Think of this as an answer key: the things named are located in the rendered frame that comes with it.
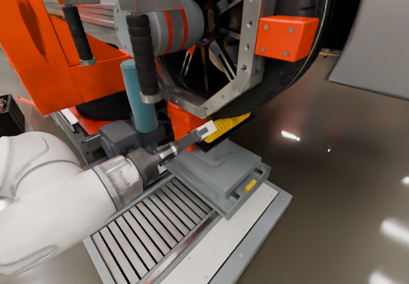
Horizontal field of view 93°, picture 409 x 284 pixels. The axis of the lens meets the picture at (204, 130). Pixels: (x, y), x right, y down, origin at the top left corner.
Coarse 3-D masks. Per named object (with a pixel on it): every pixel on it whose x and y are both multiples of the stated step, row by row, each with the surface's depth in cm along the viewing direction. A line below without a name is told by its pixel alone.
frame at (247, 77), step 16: (256, 0) 37; (272, 0) 39; (256, 16) 38; (240, 32) 42; (256, 32) 39; (240, 48) 43; (160, 64) 76; (240, 64) 45; (256, 64) 47; (160, 80) 74; (240, 80) 47; (256, 80) 48; (176, 96) 70; (192, 96) 70; (224, 96) 55; (192, 112) 67; (208, 112) 61
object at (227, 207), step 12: (168, 168) 110; (180, 168) 105; (264, 168) 105; (180, 180) 105; (192, 180) 98; (252, 180) 98; (264, 180) 104; (204, 192) 90; (216, 192) 92; (240, 192) 92; (252, 192) 96; (216, 204) 87; (228, 204) 87; (240, 204) 90; (228, 216) 84
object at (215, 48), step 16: (224, 0) 52; (240, 0) 49; (224, 16) 57; (208, 32) 66; (224, 32) 57; (192, 48) 68; (208, 48) 66; (224, 48) 61; (176, 64) 81; (192, 64) 74; (208, 64) 68; (224, 64) 62; (192, 80) 80; (208, 80) 70; (224, 80) 84; (208, 96) 70
